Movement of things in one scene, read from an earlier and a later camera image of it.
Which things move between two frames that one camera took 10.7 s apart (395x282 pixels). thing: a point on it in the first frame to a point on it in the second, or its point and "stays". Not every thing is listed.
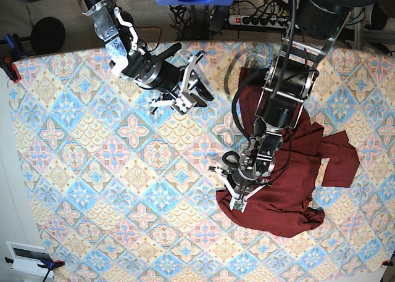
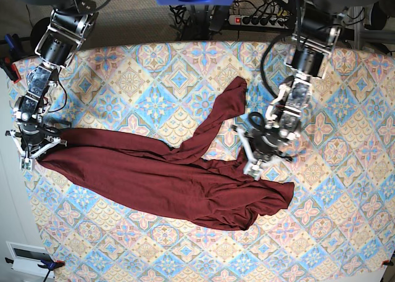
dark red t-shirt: x=308 y=158 to x=158 y=177
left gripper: x=176 y=82 to x=33 y=139
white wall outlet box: x=26 y=258 stays
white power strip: x=258 y=21 stays
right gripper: x=246 y=182 to x=263 y=145
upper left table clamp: x=13 y=45 stays
